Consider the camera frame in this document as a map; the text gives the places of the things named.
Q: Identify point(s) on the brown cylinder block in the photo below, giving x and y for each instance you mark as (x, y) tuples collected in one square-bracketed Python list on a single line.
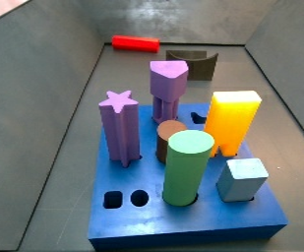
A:
[(168, 128)]

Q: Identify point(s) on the purple star block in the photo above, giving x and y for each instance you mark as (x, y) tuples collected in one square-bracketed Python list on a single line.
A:
[(120, 118)]

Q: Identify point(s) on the green cylinder block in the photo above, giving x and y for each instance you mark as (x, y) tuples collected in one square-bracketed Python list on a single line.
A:
[(188, 155)]

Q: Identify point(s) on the purple rounded triangle block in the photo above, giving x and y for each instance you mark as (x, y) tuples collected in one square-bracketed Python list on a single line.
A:
[(168, 86)]

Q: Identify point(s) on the yellow arch block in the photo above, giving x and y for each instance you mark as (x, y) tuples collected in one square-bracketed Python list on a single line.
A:
[(231, 114)]

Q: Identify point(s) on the dark grey curved holder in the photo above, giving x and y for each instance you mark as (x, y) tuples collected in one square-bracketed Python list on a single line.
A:
[(201, 64)]

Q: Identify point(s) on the light blue square block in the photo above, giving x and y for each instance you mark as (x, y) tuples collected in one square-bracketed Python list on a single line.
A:
[(241, 179)]

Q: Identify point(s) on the blue shape sorter base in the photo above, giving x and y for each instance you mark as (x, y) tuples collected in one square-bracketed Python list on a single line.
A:
[(132, 218)]

